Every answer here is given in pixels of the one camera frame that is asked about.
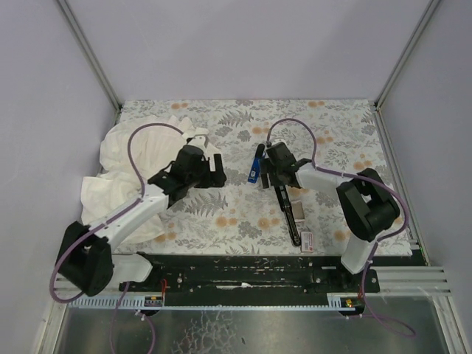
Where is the blue stapler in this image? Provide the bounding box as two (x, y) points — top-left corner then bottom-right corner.
(248, 144), (266, 184)

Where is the black stapler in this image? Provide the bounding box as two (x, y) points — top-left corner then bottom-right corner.
(274, 186), (302, 247)

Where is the metal staple strip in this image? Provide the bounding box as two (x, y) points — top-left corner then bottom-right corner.
(291, 201), (305, 223)

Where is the red white staple box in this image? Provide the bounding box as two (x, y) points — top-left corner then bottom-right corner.
(300, 232), (314, 254)

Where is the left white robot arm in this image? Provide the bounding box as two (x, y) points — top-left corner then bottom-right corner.
(53, 145), (226, 296)

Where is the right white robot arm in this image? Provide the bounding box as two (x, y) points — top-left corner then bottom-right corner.
(254, 142), (400, 274)

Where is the floral tablecloth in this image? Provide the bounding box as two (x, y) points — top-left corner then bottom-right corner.
(117, 100), (392, 254)

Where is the white cloth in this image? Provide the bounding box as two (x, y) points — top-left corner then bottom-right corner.
(71, 114), (223, 244)

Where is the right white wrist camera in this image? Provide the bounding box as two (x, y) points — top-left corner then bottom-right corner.
(272, 139), (287, 148)

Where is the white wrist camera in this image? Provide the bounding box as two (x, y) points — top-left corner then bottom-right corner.
(187, 134), (209, 151)
(272, 139), (287, 148)

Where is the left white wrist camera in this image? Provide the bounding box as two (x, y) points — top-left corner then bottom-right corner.
(187, 134), (209, 151)

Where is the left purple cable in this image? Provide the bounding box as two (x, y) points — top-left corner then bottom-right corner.
(48, 122), (189, 354)

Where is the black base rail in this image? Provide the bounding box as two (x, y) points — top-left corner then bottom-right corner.
(128, 254), (380, 297)

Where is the white slotted cable duct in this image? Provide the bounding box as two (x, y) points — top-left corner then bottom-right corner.
(73, 293), (361, 311)

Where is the left aluminium frame post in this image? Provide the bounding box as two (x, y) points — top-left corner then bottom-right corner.
(55, 0), (122, 112)

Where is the aluminium frame post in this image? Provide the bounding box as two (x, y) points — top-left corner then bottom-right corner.
(55, 0), (122, 112)
(372, 0), (443, 111)

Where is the right aluminium frame post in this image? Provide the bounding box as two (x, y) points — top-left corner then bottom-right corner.
(372, 0), (443, 111)

